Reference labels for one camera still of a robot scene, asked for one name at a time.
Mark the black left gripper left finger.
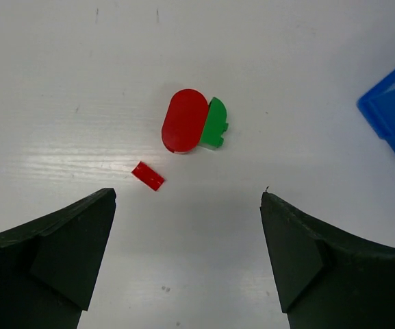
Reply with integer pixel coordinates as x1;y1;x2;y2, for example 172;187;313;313
0;188;116;328

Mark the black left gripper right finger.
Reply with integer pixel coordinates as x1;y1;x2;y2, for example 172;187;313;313
260;192;395;328

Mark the small red lego piece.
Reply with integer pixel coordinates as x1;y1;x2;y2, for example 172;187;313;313
131;161;165;191

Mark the green curved lego piece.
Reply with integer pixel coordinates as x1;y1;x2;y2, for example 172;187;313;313
199;97;229;149

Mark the red oval lego piece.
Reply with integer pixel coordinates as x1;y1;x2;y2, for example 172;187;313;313
161;88;209;154

